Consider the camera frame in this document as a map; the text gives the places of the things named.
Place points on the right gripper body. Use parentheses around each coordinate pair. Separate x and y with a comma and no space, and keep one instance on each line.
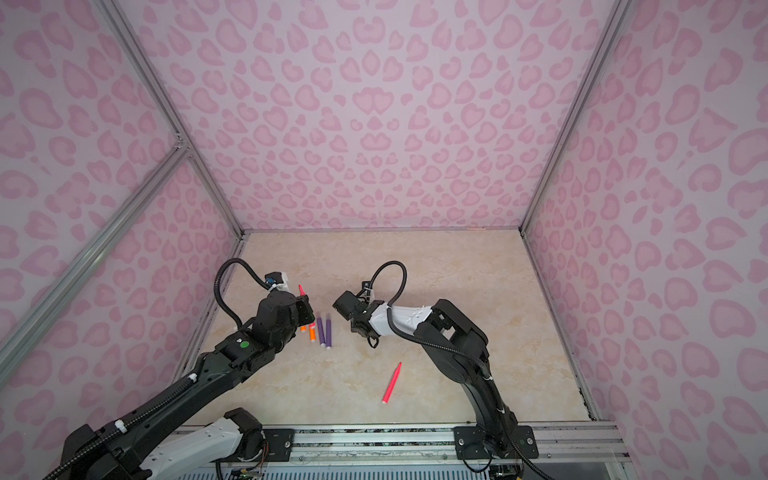
(348,306)

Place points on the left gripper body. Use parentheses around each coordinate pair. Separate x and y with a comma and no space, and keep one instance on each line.
(302,309)

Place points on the purple pen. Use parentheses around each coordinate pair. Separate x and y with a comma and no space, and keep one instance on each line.
(328,331)
(319,325)

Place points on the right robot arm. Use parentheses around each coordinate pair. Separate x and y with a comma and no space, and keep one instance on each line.
(459,350)

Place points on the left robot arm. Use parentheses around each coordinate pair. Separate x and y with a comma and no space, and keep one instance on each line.
(117,450)

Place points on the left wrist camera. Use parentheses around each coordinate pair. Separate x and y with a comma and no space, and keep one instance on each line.
(276,281)

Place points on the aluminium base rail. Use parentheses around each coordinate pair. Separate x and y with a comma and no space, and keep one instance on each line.
(560,450)

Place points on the diagonal aluminium frame bar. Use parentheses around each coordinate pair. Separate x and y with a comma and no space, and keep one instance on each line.
(40,318)

